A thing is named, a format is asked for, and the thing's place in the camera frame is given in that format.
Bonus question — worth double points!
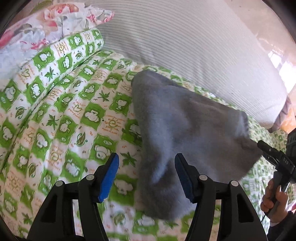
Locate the grey fleece pants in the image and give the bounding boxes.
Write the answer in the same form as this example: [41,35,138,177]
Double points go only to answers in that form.
[132,70,262,220]

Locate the person's right hand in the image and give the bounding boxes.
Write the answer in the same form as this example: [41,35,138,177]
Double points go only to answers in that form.
[260,179,290,224]

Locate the purple plaid pillow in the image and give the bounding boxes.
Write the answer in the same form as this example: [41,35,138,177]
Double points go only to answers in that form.
[268,97,292,133]

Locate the orange floral pillow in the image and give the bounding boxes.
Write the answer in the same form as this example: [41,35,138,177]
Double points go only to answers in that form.
[280,107,296,133]

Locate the green white patterned quilt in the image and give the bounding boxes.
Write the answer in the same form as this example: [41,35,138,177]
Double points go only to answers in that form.
[0,27,296,241]

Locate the white striped bolster pillow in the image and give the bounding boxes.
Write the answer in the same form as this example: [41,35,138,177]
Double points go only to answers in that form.
[86,1,287,128]

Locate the floral print pillow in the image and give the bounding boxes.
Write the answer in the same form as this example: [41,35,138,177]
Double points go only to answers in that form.
[1,2,114,83]

